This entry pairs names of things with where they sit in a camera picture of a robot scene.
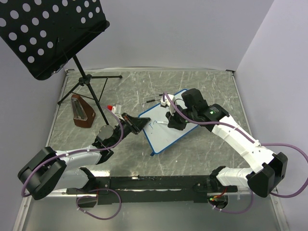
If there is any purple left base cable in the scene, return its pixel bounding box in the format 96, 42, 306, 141
76, 189, 121, 220

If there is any brown wooden metronome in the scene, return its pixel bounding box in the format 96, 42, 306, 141
71, 94, 96, 128

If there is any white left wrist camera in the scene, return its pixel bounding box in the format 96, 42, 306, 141
107, 104, 122, 115

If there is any black perforated music stand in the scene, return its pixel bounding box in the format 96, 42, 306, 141
0, 0, 123, 123

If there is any blue framed whiteboard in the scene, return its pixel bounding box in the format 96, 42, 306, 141
139, 103, 197, 156

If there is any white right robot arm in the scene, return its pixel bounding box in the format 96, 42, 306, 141
160, 89, 288, 198

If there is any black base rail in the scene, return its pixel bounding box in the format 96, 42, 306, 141
66, 175, 238, 205

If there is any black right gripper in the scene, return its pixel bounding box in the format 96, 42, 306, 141
166, 103, 197, 130

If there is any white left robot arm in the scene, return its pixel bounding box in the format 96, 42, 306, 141
17, 113, 151, 200

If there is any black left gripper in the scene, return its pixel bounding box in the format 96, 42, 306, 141
110, 112, 151, 148

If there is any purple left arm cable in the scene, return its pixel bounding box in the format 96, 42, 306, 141
21, 107, 124, 197

